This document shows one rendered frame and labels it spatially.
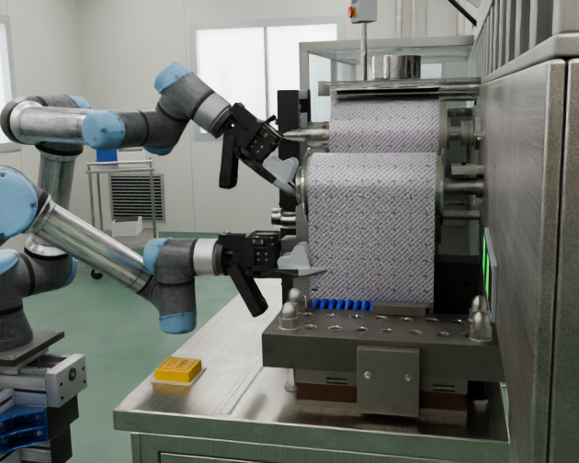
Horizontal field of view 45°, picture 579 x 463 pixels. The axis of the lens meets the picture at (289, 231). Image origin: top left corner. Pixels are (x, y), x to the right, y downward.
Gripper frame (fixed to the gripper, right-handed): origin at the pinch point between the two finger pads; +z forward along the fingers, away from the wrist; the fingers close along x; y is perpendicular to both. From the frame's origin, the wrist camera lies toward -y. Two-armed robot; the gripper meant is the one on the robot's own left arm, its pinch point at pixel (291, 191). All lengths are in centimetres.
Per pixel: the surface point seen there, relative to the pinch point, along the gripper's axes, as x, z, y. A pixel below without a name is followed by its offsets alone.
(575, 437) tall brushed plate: -91, 33, 22
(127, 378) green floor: 183, -23, -179
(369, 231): -7.7, 16.9, 5.6
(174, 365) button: -18.0, 4.7, -36.5
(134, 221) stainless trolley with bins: 425, -130, -216
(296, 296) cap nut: -15.5, 14.0, -10.7
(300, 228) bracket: -0.3, 5.9, -4.6
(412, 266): -7.8, 27.0, 5.7
